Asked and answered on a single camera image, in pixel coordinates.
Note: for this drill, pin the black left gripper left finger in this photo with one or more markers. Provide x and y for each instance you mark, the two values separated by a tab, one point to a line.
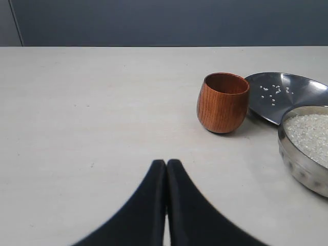
141	220

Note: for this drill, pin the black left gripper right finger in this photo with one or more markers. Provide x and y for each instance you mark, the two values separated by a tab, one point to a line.
192	219

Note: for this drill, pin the brown wooden cup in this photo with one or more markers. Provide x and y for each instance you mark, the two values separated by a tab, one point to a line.
223	102

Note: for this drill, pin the steel bowl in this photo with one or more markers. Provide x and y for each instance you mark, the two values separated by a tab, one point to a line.
309	173

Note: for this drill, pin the white rice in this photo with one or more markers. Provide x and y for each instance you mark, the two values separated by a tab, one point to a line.
309	134

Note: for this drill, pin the round steel plate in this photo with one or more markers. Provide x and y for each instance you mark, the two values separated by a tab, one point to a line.
272	94

